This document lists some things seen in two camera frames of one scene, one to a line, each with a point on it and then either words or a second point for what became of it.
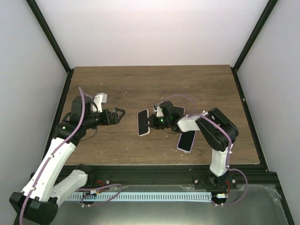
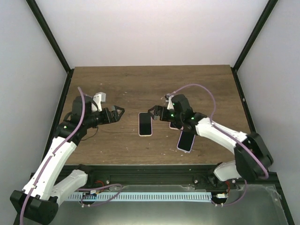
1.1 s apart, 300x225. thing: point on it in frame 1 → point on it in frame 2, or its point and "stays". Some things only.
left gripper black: [115, 120] stays
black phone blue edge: [143, 127] stays
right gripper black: [153, 122] → [158, 108]
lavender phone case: [192, 143] stays
